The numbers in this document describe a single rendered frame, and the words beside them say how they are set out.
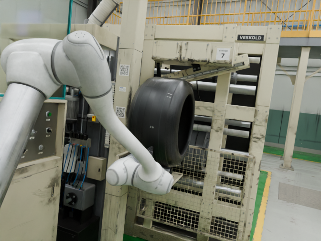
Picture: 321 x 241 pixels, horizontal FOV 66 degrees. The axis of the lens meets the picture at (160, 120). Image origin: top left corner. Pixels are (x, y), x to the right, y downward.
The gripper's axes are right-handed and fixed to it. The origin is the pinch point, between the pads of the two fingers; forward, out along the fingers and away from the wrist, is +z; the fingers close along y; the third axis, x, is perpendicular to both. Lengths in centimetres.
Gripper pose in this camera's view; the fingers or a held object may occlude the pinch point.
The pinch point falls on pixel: (149, 150)
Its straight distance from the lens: 144.4
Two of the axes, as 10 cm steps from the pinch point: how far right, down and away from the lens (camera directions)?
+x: -0.7, 9.8, 2.1
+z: 3.5, -1.7, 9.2
